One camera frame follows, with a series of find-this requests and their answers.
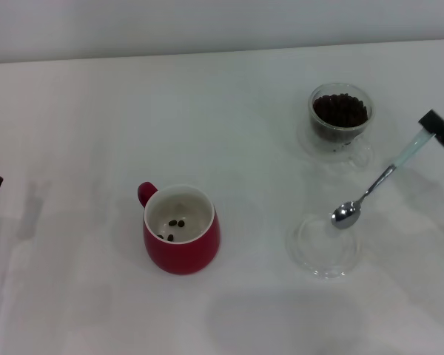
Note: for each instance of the coffee bean pile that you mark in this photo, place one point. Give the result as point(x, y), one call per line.
point(340, 111)

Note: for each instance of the clear glass cup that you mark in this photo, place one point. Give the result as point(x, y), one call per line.
point(360, 155)

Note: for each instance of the red ceramic mug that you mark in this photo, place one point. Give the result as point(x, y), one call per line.
point(185, 255)

